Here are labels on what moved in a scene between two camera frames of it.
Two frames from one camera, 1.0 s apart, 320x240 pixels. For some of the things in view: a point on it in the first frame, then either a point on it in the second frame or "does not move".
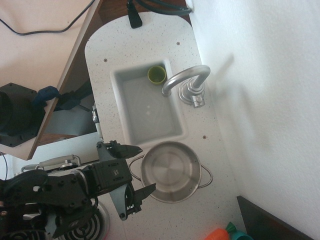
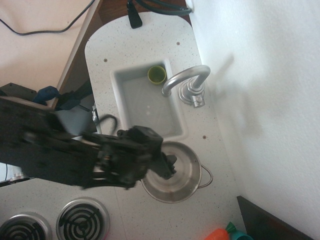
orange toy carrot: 218,234 does not move
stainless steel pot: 175,168 does not move
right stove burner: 96,226 does not move
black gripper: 112,175 -> 125,157
